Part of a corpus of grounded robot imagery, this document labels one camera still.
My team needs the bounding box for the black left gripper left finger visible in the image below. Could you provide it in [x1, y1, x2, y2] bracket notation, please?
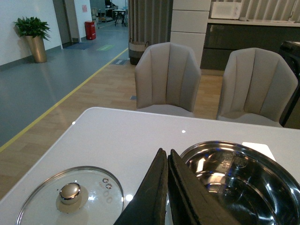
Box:
[115, 148, 168, 225]

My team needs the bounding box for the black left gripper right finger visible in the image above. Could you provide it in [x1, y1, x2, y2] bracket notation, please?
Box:
[168, 149, 240, 225]

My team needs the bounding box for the glass pot lid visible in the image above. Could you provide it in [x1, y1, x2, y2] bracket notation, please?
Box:
[15, 166, 125, 225]

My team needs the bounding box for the beige steel pot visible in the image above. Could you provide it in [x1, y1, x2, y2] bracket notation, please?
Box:
[178, 141, 300, 225]

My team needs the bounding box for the beige left dining chair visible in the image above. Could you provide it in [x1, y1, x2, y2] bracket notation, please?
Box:
[135, 42, 201, 118]

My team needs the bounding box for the beige dining chair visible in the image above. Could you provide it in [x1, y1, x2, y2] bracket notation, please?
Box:
[135, 42, 201, 118]
[216, 48, 289, 127]

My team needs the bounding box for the beige right dining chair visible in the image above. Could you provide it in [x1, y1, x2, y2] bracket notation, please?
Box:
[216, 48, 289, 127]

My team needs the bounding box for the woven laundry basket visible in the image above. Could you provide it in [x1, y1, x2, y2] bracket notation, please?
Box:
[128, 38, 150, 65]

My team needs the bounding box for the dark kitchen counter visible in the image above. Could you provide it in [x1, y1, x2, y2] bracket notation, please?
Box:
[200, 23, 300, 70]

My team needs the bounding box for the white drawer cabinet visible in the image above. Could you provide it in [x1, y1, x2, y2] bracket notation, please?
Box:
[170, 0, 211, 65]

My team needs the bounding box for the grey curtain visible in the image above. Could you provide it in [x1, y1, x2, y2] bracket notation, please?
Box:
[128, 0, 173, 45]

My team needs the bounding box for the red bin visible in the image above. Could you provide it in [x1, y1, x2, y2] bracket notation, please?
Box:
[84, 21, 96, 40]

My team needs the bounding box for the white microwave oven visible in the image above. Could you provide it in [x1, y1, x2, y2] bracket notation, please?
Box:
[210, 2, 242, 20]

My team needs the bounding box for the potted green plant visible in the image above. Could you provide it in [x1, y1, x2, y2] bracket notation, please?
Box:
[14, 17, 50, 63]

